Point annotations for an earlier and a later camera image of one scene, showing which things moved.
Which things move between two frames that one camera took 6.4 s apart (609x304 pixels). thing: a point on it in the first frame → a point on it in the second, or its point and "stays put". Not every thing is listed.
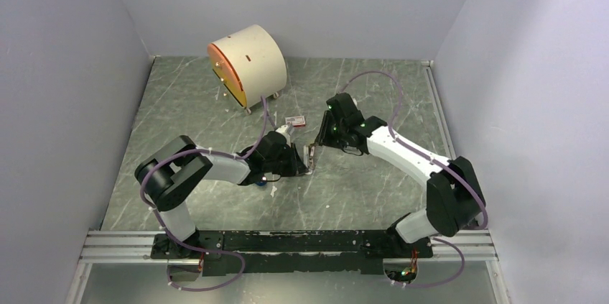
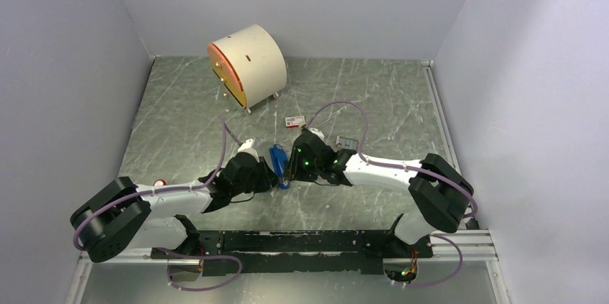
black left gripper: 296,166 → 268,177
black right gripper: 324,137 → 294,171
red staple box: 296,121 stays put
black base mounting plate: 294,252 stays put
